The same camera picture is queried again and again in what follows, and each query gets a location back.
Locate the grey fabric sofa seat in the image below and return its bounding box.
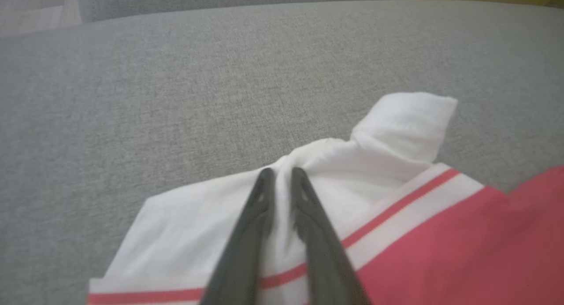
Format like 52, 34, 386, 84
0, 0, 564, 305

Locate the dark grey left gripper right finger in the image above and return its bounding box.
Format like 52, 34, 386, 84
291, 167, 371, 305

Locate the red and white jersey garment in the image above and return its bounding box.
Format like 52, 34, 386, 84
87, 92, 564, 305

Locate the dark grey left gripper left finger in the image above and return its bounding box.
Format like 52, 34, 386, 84
198, 167, 277, 305

